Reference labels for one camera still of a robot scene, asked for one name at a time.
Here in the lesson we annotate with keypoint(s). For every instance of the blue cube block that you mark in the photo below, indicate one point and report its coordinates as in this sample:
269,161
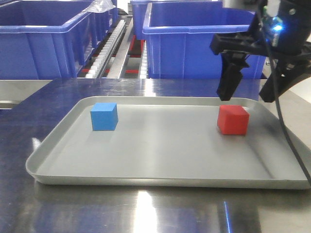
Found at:
104,116

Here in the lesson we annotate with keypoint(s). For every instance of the white roller conveyor track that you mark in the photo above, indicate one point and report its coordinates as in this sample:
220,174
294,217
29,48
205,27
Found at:
98,67

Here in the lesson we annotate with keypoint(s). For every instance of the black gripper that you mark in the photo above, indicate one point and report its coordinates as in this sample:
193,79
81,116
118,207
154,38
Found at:
280,29

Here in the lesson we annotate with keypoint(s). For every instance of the blue bin rear left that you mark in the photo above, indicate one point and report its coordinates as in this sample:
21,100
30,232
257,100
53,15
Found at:
105,21

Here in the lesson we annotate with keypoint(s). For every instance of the clear plastic bag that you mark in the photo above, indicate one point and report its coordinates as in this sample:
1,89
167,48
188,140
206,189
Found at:
100,6

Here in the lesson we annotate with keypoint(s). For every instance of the blue bin front left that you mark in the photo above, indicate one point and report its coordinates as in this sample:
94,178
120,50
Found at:
45,39

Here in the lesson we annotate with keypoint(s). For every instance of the red cube block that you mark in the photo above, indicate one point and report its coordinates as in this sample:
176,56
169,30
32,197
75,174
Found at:
232,120

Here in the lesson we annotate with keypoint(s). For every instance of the metal shelf divider rail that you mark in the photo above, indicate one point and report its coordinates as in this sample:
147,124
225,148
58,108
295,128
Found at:
118,67

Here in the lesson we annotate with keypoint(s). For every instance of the blue bin rear right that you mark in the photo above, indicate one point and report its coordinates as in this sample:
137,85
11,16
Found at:
138,19

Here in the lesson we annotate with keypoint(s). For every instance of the blue bin front right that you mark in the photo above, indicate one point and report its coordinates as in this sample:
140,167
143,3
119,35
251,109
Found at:
190,57

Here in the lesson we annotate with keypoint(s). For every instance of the blue bin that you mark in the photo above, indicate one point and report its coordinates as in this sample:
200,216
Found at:
45,39
138,19
190,57
105,21

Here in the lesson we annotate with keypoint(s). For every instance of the grey plastic tray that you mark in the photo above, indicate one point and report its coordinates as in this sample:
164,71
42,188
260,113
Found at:
167,141

